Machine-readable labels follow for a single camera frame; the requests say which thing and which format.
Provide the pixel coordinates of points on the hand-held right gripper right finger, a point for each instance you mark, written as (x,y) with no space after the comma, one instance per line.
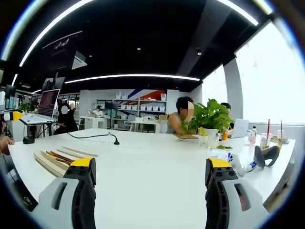
(240,207)

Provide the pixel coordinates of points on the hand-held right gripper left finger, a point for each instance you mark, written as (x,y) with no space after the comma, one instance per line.
(59,205)

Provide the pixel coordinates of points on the beige cutlery case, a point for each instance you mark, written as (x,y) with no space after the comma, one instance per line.
(48,164)

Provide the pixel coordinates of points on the black round desk base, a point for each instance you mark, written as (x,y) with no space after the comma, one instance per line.
(28,140)

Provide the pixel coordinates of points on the black laptop stand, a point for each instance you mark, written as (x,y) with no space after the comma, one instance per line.
(45,130)

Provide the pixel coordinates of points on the open laptop on stand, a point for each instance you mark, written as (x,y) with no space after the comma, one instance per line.
(47,103)

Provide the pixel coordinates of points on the white blue small toy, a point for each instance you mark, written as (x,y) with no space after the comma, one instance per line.
(251,166)

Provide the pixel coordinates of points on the white blue checked object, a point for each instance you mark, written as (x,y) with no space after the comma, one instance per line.
(237,164)

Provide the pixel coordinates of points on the plate with green food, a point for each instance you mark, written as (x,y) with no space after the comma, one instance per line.
(224,147)

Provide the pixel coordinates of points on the pink drink cup with straw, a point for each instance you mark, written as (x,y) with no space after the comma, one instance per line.
(265,140)

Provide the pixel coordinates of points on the clear plastic water bottle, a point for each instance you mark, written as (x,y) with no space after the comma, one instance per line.
(252,136)

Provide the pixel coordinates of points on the orange juice bottle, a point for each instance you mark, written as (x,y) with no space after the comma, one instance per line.
(225,135)

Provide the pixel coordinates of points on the clear glass cup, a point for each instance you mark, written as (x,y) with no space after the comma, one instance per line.
(203,140)

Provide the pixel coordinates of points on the hanging dark sign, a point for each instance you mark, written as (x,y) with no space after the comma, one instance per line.
(60,51)

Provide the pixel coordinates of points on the white plant pot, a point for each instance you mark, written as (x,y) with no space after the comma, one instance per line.
(210,134)

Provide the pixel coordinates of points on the white open laptop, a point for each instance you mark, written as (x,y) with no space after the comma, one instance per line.
(240,127)

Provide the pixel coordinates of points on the curved ceiling light strip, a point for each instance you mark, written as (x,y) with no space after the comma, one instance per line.
(47,28)

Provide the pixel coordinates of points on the dark computer monitor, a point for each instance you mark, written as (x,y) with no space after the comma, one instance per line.
(108,105)

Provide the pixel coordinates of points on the green potted plant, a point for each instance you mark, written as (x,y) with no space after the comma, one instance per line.
(209,115)

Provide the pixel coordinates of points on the long ceiling light strip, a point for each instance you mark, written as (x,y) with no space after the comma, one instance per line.
(133,76)

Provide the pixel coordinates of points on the storage shelf with white bins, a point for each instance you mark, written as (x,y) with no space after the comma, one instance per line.
(147,107)

